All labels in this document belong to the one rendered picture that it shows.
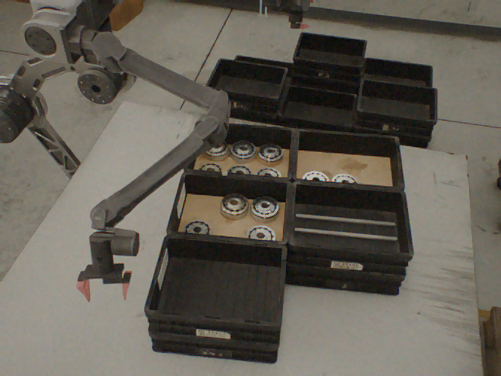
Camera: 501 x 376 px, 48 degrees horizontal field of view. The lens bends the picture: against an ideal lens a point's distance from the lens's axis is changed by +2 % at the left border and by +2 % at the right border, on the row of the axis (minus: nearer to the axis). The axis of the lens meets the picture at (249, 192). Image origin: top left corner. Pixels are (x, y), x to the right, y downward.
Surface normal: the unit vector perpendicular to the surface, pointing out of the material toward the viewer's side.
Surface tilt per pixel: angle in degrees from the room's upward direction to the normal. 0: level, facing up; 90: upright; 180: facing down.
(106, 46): 33
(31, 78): 90
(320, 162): 0
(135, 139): 0
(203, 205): 0
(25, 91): 90
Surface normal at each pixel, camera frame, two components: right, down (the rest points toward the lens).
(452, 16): -0.22, 0.69
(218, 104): -0.11, -0.21
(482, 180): 0.02, -0.70
